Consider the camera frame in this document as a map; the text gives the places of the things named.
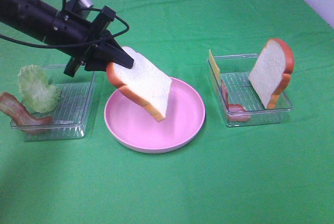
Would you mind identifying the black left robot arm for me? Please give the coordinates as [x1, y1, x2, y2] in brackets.
[1, 0, 134, 77]

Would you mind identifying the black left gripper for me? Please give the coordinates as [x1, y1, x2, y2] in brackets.
[54, 0, 134, 77]

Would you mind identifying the yellow toy cheese slice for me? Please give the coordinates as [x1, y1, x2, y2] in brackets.
[209, 49, 221, 84]

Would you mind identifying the green toy lettuce leaf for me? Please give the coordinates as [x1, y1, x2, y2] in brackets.
[17, 65, 61, 113]

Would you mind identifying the pink round plate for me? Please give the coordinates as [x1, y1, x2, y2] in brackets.
[104, 78, 206, 154]

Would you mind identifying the clear right plastic tray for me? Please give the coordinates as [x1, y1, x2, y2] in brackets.
[207, 53, 292, 127]

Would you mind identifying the toy bread slice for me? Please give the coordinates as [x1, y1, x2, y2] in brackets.
[106, 46, 172, 122]
[248, 38, 294, 109]

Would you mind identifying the clear plastic tray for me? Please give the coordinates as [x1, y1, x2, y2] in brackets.
[10, 65, 97, 141]
[207, 53, 292, 127]

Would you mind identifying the clear left plastic tray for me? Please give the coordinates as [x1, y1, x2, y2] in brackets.
[10, 65, 97, 141]

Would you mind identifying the toy bacon strip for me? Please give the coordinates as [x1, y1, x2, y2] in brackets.
[220, 79, 250, 122]
[1, 92, 52, 126]

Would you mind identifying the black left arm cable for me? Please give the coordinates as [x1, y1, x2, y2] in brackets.
[0, 0, 130, 49]

